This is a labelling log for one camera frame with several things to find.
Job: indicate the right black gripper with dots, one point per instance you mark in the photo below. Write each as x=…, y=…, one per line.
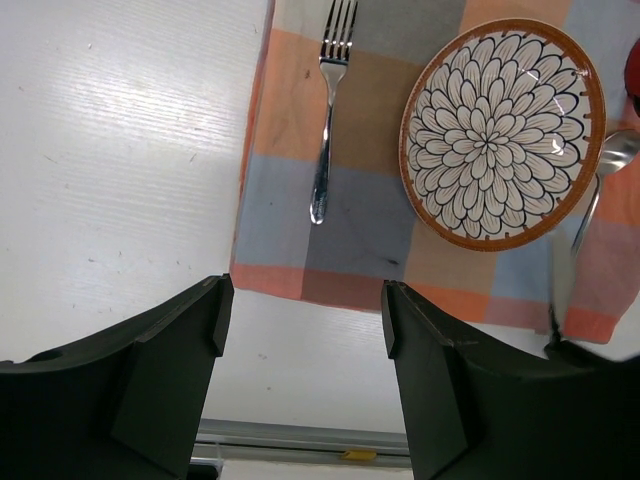
x=563, y=354

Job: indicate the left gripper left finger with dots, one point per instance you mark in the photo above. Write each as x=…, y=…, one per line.
x=123, y=403

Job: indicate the red mug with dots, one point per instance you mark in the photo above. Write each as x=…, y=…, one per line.
x=632, y=77

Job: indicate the aluminium frame rail front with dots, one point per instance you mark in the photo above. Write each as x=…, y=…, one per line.
x=220, y=440

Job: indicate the silver spoon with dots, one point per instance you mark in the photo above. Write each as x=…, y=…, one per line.
x=618, y=151

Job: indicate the floral patterned ceramic plate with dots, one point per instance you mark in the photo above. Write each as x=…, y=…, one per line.
x=501, y=134

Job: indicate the orange checked cloth placemat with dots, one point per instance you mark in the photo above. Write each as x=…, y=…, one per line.
x=371, y=232

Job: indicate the silver fork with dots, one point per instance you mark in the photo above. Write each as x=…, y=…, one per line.
x=334, y=58

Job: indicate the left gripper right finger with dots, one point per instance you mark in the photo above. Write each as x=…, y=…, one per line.
x=475, y=407

